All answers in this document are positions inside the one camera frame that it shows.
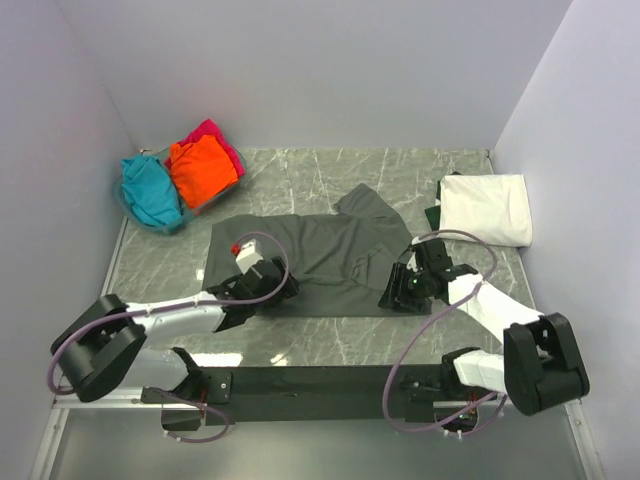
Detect folded white t shirt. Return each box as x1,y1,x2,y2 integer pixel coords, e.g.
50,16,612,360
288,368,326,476
439,175,533,248

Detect pink t shirt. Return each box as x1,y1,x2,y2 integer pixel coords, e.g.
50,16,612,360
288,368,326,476
183,118,246,177

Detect teal t shirt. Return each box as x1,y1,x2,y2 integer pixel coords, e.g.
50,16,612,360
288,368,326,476
120,154,182,228

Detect purple cable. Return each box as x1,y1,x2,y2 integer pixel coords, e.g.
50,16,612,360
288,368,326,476
47,231,291,445
382,228,511,435

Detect dark grey t shirt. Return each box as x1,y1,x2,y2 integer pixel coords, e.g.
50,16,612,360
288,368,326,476
202,184,413,317

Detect clear plastic basket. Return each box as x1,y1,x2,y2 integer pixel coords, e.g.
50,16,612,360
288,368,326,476
112,148,246,235

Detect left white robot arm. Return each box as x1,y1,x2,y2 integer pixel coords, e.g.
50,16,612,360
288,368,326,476
47,256,299,403

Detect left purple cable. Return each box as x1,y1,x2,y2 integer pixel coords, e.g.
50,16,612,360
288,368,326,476
47,231,291,445

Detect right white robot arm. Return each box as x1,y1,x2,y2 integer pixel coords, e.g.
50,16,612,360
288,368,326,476
378,238,590,416

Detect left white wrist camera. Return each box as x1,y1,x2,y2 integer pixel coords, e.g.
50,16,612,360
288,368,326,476
231,239,264,274

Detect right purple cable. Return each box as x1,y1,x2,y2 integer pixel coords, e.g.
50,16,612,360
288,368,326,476
382,228,511,435

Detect orange t shirt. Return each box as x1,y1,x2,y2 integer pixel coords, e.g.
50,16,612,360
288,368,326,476
169,135,239,209

